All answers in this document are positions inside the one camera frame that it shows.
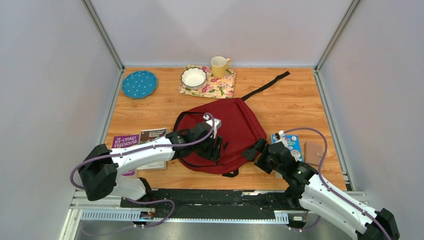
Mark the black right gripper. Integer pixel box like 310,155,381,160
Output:
240,138,285,176

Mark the red backpack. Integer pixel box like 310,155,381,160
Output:
173,71,290,178

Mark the yellow illustrated paperback book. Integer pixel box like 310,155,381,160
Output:
136,128,169,171

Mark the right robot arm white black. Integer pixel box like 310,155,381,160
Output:
242,138,400,240

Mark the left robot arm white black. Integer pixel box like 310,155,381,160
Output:
70,118,222,208

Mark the blue comic book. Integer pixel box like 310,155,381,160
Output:
270,133,304,179

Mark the floral serving tray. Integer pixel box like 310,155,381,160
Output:
178,64,236,99

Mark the brown leather wallet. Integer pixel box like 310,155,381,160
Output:
304,141,324,166

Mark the white scalloped bowl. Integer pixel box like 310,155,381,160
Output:
181,67,207,90

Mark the yellow mug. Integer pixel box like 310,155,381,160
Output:
210,56,232,79

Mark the purple treehouse book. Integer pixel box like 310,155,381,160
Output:
111,134,141,177

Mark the blue polka dot plate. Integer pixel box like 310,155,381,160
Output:
121,70,158,99

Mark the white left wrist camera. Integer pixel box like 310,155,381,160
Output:
204,117,222,139

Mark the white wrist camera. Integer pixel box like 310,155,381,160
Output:
272,130,287,143
204,117,222,139

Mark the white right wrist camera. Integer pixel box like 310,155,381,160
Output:
272,130,287,143

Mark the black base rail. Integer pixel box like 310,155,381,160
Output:
120,188,311,229

